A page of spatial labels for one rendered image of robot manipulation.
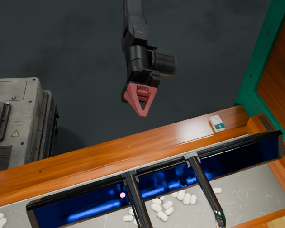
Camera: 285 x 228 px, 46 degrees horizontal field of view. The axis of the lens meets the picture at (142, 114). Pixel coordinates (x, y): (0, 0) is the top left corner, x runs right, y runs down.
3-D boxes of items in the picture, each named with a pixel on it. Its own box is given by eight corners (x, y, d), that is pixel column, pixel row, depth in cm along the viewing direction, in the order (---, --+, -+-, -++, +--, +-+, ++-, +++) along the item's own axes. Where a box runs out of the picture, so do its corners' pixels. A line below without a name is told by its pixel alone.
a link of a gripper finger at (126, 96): (153, 125, 76) (149, 94, 82) (165, 106, 71) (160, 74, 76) (124, 121, 74) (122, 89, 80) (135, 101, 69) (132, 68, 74)
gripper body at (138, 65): (145, 104, 83) (143, 83, 87) (161, 77, 75) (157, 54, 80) (120, 100, 81) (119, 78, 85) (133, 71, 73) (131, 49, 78)
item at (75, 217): (31, 204, 78) (22, 191, 72) (265, 134, 90) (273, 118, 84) (35, 237, 73) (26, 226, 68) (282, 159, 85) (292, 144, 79)
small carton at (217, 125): (208, 120, 127) (209, 116, 125) (217, 117, 127) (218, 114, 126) (215, 132, 123) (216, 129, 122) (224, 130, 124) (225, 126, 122)
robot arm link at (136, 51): (122, 56, 87) (129, 40, 83) (147, 62, 90) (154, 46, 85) (123, 75, 83) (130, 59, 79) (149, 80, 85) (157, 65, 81)
